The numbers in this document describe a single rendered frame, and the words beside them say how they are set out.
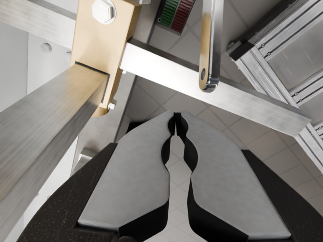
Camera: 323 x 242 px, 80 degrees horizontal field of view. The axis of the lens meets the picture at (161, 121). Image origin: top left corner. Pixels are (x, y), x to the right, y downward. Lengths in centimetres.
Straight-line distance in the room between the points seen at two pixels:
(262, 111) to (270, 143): 122
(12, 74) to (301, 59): 98
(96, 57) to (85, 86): 4
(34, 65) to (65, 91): 37
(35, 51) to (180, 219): 177
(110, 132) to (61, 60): 19
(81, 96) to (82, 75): 4
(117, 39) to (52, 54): 31
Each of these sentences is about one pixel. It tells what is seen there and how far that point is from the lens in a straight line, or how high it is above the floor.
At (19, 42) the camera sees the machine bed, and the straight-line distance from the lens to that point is 50.
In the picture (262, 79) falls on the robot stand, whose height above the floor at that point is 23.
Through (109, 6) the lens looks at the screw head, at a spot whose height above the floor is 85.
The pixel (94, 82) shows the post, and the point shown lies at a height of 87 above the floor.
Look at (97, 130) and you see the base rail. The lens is 45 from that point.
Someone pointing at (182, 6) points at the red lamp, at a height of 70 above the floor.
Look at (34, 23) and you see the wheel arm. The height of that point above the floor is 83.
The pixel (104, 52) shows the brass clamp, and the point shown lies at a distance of 22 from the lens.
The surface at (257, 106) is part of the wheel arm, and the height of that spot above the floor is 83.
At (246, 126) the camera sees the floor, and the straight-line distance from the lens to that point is 133.
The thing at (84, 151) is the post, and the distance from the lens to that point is 48.
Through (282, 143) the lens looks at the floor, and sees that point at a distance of 151.
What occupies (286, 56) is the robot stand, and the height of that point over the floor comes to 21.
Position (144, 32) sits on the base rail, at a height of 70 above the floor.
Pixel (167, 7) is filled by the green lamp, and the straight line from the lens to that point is 34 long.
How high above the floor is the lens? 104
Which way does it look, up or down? 58 degrees down
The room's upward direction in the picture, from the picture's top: 175 degrees counter-clockwise
